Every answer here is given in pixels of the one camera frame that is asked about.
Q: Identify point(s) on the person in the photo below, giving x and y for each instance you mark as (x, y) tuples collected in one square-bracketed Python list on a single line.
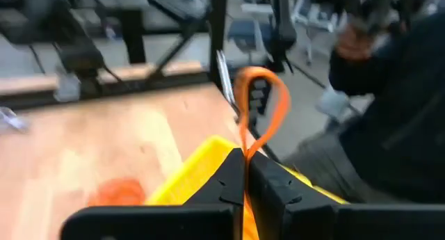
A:
[(400, 128)]

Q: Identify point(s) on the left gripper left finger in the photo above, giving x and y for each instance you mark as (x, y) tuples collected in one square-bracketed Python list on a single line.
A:
[(226, 188)]

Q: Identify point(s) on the blue office chair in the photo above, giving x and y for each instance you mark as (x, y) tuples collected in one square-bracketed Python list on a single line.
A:
[(248, 34)]

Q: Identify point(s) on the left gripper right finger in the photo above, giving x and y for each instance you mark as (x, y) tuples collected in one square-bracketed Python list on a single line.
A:
[(278, 194)]

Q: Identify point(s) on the yellow plastic mesh basket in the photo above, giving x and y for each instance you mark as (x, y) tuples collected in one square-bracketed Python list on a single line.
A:
[(194, 177)]

